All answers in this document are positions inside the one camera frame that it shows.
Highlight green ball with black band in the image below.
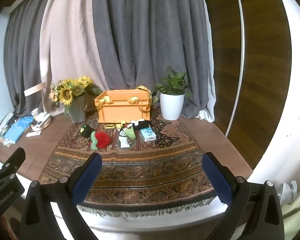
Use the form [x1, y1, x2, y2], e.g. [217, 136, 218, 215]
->
[80, 124, 96, 138]

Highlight blue tissue packet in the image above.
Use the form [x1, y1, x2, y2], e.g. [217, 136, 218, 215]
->
[140, 127, 157, 142]

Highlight wide grey curtain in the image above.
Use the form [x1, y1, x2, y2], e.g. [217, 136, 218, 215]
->
[92, 0, 215, 120]

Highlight dark wooden door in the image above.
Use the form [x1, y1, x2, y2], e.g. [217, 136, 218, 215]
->
[199, 0, 293, 171]

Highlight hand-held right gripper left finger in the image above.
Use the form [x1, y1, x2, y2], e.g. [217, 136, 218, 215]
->
[19, 152, 103, 240]

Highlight grey ribbed vase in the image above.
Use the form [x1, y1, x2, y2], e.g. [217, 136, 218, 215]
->
[68, 94, 88, 124]

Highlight green and white plush toy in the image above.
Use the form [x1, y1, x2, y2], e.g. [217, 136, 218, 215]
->
[119, 127, 136, 141]

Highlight crumpled white paper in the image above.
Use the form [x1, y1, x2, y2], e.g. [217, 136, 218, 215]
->
[277, 180, 298, 203]

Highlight light green cloth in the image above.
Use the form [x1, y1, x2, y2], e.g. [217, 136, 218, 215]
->
[281, 189, 300, 240]

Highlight narrow grey curtain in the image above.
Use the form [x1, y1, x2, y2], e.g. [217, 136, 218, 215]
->
[4, 11, 49, 117]

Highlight white door trim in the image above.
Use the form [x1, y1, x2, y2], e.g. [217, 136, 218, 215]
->
[225, 0, 246, 137]

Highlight pale beige curtain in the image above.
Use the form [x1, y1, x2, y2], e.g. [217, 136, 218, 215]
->
[39, 0, 111, 117]

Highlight white sheer curtain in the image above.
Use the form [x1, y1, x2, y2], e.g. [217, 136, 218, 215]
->
[199, 25, 216, 123]

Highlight white boards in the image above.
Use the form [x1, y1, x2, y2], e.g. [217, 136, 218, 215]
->
[0, 111, 15, 138]

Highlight pale wooden strip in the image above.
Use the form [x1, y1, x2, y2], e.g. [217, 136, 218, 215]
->
[23, 82, 46, 97]

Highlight sunflower bouquet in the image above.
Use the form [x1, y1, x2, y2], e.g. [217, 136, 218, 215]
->
[49, 76, 103, 116]

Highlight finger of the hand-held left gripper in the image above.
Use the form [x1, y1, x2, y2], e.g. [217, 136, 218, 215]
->
[0, 147, 26, 172]

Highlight blue cloth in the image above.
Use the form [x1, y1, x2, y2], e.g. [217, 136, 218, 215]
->
[4, 116, 34, 143]

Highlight green plant in white pot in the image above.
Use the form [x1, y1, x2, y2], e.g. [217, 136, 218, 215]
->
[153, 69, 192, 121]

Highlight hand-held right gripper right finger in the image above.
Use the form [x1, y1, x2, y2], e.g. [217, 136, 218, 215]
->
[201, 152, 285, 240]

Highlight patterned brown rug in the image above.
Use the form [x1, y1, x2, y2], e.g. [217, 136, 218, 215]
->
[39, 105, 215, 218]

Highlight orange plastic crate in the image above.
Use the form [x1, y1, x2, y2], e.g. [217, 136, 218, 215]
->
[94, 89, 152, 124]

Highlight small white packet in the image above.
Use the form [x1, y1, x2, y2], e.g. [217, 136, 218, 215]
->
[118, 136, 131, 148]

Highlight yellow measuring tape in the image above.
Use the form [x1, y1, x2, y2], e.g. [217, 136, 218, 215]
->
[136, 85, 151, 96]

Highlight white tape dispenser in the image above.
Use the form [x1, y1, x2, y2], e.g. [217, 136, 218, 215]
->
[31, 112, 52, 132]

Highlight black and white plush toy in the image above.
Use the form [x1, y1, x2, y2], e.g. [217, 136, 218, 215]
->
[129, 119, 152, 132]

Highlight red fluffy plush toy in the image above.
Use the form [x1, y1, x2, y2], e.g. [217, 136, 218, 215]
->
[94, 131, 113, 148]

